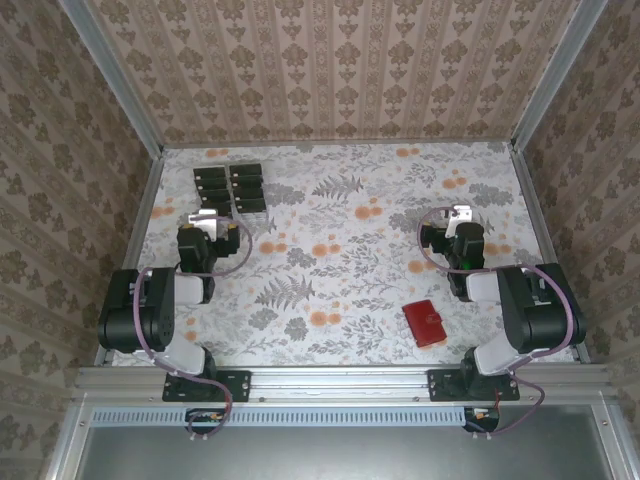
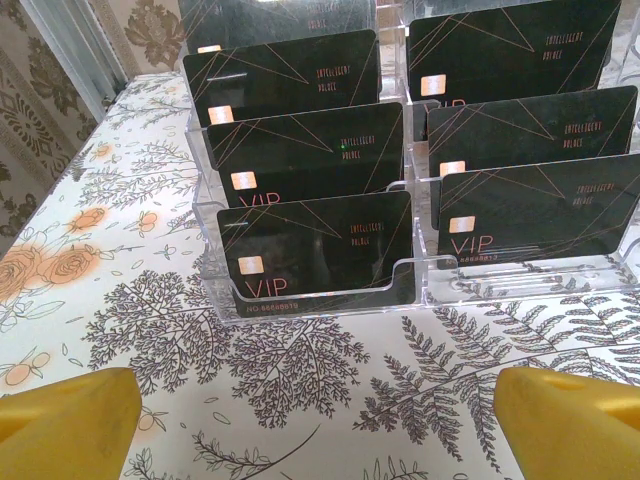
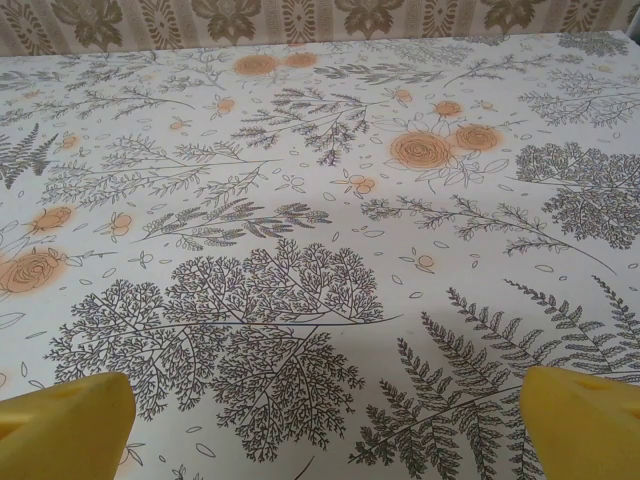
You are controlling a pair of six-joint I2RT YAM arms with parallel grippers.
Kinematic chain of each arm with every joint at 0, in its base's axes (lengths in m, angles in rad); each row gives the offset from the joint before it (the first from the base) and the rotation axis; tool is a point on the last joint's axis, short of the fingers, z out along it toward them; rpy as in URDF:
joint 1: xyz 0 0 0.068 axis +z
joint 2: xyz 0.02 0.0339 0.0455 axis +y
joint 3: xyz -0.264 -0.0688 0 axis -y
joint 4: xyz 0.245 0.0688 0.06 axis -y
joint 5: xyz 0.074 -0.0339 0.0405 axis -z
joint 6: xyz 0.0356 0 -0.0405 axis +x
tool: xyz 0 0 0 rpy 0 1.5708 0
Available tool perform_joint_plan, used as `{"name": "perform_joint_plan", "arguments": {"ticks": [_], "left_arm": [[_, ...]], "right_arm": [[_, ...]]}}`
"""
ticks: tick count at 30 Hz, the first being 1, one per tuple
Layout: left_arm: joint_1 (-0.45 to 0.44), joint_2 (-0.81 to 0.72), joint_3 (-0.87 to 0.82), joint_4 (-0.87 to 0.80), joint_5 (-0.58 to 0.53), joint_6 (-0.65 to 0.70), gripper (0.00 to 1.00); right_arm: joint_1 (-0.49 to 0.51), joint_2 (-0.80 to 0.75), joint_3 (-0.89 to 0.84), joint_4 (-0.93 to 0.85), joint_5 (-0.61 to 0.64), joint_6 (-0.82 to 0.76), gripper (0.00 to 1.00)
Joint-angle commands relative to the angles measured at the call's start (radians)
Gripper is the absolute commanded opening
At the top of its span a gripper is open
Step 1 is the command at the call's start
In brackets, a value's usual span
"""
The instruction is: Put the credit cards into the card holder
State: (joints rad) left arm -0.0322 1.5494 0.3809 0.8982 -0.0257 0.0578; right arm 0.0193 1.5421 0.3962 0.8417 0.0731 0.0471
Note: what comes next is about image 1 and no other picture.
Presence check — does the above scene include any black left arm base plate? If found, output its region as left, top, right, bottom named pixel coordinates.
left=162, top=369, right=252, bottom=404

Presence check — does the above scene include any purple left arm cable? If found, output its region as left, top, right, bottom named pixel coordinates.
left=132, top=209, right=254, bottom=441

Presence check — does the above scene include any aluminium side rail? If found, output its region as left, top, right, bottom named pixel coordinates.
left=509, top=144, right=591, bottom=364
left=94, top=149, right=165, bottom=366

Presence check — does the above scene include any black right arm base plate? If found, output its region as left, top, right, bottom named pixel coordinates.
left=428, top=368, right=521, bottom=404

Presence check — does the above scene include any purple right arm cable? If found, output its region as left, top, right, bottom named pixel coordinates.
left=417, top=204, right=576, bottom=441

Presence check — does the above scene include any red leather card holder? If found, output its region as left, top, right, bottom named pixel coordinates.
left=402, top=300, right=449, bottom=350

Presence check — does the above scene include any aluminium extrusion rail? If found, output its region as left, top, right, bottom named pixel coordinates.
left=74, top=364, right=614, bottom=402

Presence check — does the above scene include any floral print table cover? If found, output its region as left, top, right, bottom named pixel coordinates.
left=112, top=141, right=581, bottom=369

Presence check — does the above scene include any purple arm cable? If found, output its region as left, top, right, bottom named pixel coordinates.
left=417, top=204, right=576, bottom=441
left=132, top=209, right=254, bottom=441

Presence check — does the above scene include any grey metal panel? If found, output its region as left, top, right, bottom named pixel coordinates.
left=74, top=405, right=626, bottom=480

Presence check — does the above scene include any grey slotted cable duct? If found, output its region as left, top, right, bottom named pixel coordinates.
left=92, top=405, right=469, bottom=427

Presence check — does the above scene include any clear acrylic card stand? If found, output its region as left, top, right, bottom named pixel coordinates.
left=192, top=162, right=271, bottom=232

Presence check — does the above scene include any black cable connector bracket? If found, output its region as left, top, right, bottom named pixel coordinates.
left=462, top=405, right=501, bottom=434
left=184, top=407, right=227, bottom=437

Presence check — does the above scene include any aluminium frame post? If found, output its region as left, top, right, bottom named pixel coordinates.
left=512, top=0, right=609, bottom=151
left=59, top=0, right=166, bottom=156

